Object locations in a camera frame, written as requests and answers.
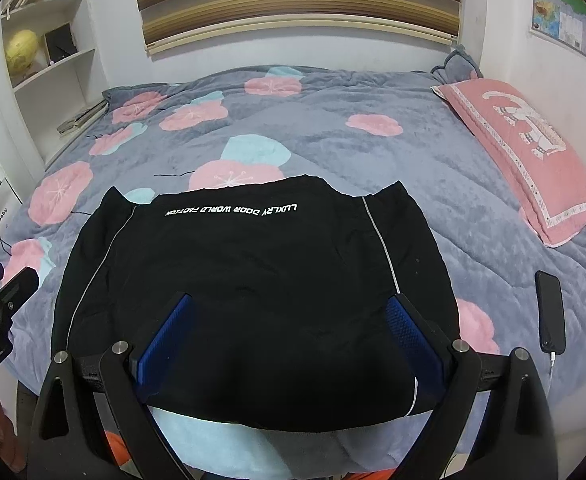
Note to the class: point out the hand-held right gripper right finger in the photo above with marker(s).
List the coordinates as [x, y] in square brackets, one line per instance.
[413, 340]

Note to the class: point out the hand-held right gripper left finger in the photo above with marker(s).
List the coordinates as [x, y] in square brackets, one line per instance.
[165, 340]

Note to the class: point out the black hoodie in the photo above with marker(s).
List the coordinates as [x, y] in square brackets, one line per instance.
[273, 285]

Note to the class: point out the light blue cloth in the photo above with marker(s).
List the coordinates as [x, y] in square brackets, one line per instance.
[188, 435]

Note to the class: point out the black phone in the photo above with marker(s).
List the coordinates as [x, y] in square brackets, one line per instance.
[550, 310]

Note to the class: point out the black thread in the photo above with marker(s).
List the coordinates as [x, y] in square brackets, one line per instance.
[173, 175]

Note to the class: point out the stack of flat books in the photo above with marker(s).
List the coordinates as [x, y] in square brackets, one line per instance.
[83, 117]

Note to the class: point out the pink printed pillow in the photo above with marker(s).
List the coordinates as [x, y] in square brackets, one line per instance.
[518, 160]

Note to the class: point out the white bookshelf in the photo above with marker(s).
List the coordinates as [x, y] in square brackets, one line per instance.
[73, 80]

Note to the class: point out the grey floral blanket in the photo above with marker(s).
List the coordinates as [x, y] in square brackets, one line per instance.
[323, 145]

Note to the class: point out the yellow ball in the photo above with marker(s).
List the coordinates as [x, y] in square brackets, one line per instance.
[22, 52]

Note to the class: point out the black box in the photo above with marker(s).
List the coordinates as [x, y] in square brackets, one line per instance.
[60, 42]

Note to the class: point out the grey pillow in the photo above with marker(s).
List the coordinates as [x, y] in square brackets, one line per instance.
[458, 65]

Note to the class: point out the striped window blind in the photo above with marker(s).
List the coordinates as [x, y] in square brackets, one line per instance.
[298, 0]

